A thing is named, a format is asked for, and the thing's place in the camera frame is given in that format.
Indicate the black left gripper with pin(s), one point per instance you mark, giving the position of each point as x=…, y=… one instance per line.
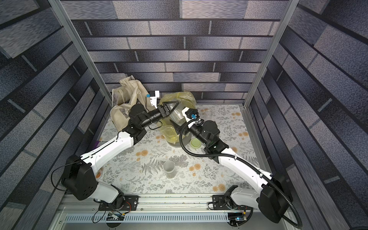
x=165, y=113

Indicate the grey mesh waste bin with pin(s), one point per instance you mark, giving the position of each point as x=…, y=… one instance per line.
x=186, y=140

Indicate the green jar lid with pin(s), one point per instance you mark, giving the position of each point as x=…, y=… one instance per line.
x=195, y=143

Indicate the short frosted plastic cup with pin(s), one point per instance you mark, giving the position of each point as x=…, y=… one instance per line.
x=169, y=168

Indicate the glass jar with green lid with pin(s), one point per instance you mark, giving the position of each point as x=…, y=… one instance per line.
x=181, y=119

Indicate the tall clear plastic jar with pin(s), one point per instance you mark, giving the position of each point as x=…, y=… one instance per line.
x=207, y=115

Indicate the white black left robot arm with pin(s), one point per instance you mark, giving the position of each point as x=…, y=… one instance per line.
x=79, y=176

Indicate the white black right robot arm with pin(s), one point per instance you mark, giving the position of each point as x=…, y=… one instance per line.
x=272, y=195

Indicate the yellow plastic bin liner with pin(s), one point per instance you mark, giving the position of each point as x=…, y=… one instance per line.
x=187, y=100

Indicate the floral patterned table mat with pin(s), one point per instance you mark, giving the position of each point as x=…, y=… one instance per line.
x=139, y=169

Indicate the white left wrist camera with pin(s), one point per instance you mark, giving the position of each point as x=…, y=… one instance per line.
x=151, y=100

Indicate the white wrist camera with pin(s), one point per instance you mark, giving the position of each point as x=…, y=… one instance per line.
x=191, y=115
x=151, y=100

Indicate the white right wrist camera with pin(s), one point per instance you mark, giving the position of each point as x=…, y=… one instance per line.
x=191, y=115

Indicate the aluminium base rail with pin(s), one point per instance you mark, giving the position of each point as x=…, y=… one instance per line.
x=154, y=208

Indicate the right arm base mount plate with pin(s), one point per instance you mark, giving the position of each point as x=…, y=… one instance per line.
x=224, y=202

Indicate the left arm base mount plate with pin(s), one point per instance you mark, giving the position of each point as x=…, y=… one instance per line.
x=122, y=203

